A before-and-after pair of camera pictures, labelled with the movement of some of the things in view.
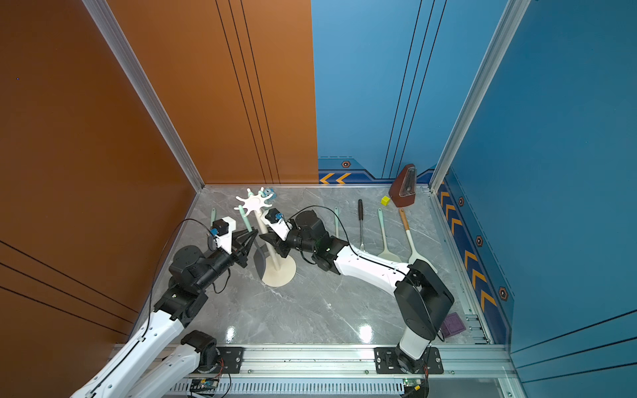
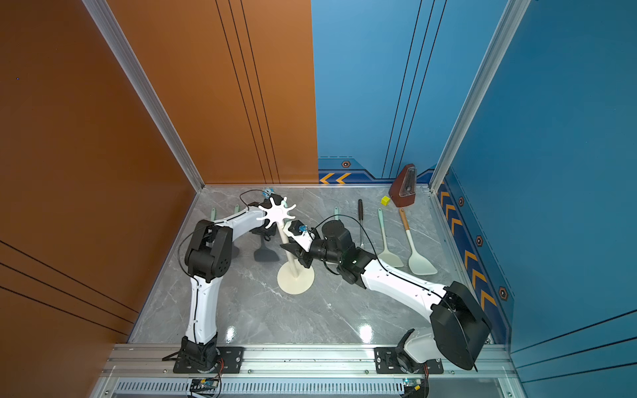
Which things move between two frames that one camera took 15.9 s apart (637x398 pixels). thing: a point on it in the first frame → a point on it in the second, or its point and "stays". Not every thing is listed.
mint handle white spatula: x=386 y=254 stays
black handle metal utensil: x=361 y=218 stays
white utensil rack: x=281 y=269 → x=293 y=278
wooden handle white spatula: x=413 y=255 stays
